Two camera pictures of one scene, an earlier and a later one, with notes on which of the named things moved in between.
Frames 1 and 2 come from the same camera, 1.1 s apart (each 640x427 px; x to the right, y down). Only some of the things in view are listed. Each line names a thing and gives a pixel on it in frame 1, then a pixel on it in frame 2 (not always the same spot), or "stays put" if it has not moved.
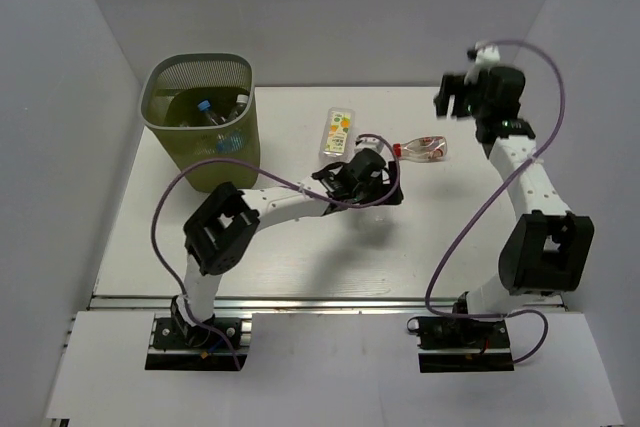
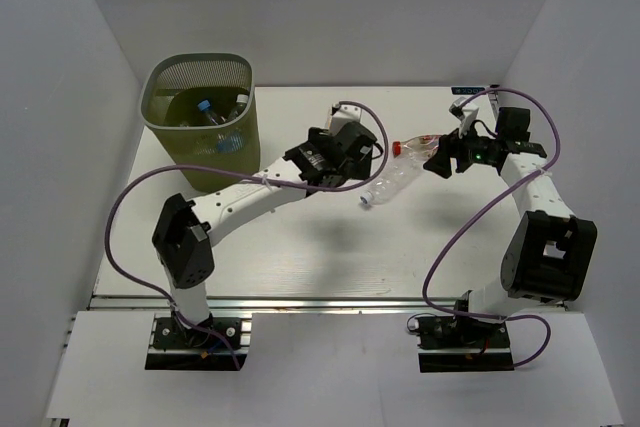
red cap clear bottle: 425,149 stays put
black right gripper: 451,85 to 440,162
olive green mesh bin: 201,105 stays put
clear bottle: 241,103 stays put
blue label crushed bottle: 205,107 stays put
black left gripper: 381,189 to 361,170
